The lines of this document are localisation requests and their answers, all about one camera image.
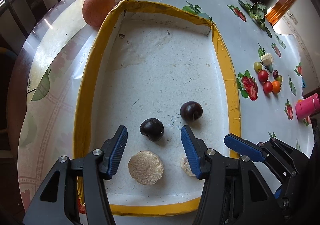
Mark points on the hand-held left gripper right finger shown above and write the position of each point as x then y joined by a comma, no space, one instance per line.
191,152

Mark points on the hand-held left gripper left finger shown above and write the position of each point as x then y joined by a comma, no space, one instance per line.
117,151

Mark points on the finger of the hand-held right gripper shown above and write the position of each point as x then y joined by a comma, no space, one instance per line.
243,148
287,146

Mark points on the dark red date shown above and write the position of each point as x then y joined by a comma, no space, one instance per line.
275,73

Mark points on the yellow rimmed white tray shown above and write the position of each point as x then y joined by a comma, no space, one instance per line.
162,65

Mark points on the round beige cracker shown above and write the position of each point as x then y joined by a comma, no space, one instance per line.
185,165
145,167

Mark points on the dark purple plum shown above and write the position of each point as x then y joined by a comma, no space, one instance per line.
191,111
151,133

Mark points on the pink cup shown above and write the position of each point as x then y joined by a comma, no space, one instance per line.
307,106

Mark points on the small orange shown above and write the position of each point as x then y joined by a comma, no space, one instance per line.
276,87

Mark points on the red cherry tomato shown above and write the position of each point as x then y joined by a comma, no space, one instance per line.
267,87
263,75

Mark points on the blue packet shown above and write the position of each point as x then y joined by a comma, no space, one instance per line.
303,82

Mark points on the green grape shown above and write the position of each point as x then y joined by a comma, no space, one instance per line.
257,66
279,79

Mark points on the checked fruit print tablecloth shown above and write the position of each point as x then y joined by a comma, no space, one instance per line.
50,115

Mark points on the green bok choy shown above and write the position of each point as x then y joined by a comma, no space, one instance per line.
257,11

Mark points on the red apple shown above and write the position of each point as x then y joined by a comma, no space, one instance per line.
98,9

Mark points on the wooden door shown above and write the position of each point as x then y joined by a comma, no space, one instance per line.
281,2

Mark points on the white wall socket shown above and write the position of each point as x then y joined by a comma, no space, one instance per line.
293,17

